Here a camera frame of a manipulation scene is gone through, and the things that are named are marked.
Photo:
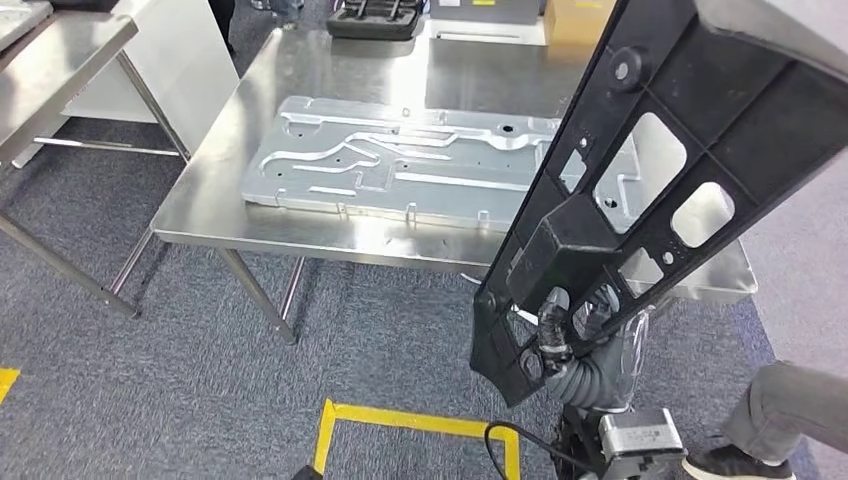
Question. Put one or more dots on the white cabinet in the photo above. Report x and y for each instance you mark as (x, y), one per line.
(172, 73)

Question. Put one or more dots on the long black plastic part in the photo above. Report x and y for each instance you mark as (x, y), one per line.
(762, 99)

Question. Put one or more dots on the grey box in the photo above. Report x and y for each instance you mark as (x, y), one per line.
(484, 10)

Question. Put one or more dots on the black robot foot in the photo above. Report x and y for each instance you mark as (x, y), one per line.
(308, 474)

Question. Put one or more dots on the person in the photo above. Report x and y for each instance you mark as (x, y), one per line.
(222, 20)
(285, 10)
(782, 411)

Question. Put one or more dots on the brown cardboard box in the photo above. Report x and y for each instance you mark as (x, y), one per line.
(576, 23)

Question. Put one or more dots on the yellow floor tape square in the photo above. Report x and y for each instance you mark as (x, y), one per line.
(8, 384)
(397, 417)

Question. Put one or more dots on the stainless steel workbench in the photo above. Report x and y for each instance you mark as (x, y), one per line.
(344, 66)

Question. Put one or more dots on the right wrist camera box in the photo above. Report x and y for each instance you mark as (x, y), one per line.
(639, 437)

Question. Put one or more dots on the stamped silver metal panel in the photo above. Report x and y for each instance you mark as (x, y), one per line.
(397, 166)

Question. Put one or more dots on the black moulded tray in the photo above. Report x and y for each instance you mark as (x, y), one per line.
(374, 20)

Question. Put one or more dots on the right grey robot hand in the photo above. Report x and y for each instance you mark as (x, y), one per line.
(623, 351)

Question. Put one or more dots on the stainless steel side table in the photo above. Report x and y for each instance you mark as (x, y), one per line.
(60, 73)

